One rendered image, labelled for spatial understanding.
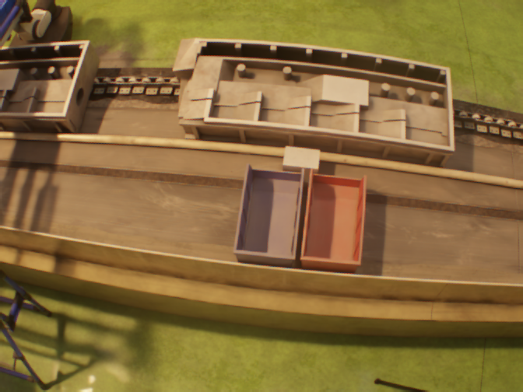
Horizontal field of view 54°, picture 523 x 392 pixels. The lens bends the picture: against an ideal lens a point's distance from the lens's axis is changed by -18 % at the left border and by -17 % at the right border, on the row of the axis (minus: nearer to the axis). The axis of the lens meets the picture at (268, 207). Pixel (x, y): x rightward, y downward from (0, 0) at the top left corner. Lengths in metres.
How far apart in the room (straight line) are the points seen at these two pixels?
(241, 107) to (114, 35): 1.87
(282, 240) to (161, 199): 0.46
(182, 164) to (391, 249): 0.82
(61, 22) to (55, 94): 1.56
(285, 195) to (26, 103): 1.15
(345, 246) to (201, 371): 1.01
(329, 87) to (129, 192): 0.82
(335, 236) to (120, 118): 0.98
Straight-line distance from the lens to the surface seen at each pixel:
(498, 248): 2.21
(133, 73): 2.51
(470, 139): 2.40
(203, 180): 2.18
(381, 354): 2.75
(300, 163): 2.08
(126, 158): 2.29
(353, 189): 2.14
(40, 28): 3.71
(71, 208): 2.26
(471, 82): 3.62
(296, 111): 2.09
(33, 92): 2.40
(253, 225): 2.08
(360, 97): 2.11
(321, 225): 2.09
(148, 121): 2.36
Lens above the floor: 2.66
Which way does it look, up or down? 64 degrees down
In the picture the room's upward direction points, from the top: 2 degrees counter-clockwise
